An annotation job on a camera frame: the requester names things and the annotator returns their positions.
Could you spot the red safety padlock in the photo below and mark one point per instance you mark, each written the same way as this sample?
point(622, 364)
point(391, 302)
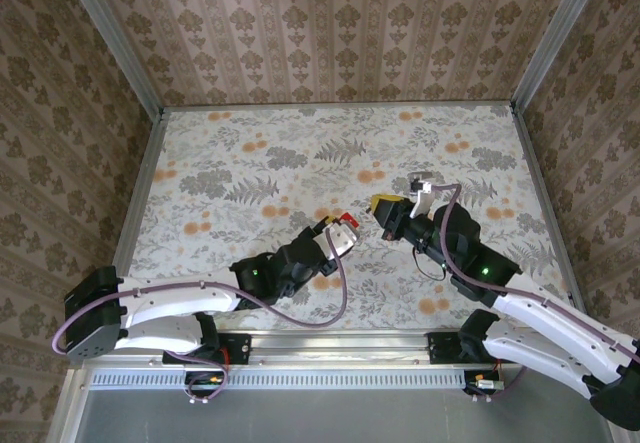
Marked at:
point(350, 220)

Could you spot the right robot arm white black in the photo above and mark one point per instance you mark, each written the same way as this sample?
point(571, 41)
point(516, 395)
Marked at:
point(540, 313)

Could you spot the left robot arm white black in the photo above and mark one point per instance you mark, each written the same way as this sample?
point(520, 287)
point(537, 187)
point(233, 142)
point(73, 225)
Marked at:
point(165, 295)

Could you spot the floral table cloth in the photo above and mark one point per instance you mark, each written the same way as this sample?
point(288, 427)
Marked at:
point(400, 133)

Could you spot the grey metal panel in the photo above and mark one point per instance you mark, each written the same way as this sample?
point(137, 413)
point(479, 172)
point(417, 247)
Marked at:
point(325, 418)

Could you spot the aluminium base rail extrusion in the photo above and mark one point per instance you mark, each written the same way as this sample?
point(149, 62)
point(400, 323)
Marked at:
point(340, 345)

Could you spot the aluminium table side rail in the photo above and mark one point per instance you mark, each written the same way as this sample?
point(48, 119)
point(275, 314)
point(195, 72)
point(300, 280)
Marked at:
point(535, 173)
point(150, 163)

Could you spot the thin aluminium table edge rail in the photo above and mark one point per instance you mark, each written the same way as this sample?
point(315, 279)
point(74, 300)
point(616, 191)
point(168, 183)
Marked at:
point(340, 106)

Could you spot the aluminium frame post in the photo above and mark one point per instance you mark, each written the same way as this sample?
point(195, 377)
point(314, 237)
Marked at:
point(115, 43)
point(560, 33)

